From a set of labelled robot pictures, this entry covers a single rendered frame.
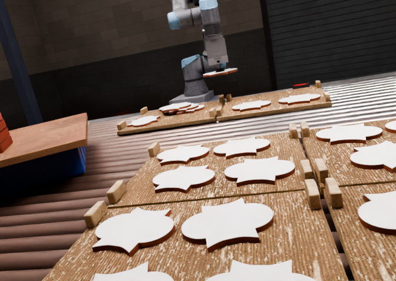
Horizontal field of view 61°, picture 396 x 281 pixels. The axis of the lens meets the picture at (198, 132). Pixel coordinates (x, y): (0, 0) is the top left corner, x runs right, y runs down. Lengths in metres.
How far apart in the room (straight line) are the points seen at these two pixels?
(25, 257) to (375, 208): 0.57
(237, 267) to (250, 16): 5.87
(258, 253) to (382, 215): 0.18
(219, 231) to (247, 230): 0.04
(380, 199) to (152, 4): 6.34
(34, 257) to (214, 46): 1.06
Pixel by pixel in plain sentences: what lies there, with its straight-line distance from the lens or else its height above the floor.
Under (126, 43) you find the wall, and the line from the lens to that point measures 6.99.
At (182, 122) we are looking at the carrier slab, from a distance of 1.29.
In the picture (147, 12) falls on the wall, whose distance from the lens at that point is 6.76.
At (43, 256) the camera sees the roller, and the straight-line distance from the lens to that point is 0.67.
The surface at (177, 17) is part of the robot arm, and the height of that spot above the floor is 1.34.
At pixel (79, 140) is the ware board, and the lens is 0.90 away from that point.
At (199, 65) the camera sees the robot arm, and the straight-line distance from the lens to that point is 2.00.
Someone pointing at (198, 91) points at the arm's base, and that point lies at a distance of 1.99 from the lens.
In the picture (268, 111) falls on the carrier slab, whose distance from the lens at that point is 1.23.
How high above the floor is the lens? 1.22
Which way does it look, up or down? 15 degrees down
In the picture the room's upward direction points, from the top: 11 degrees counter-clockwise
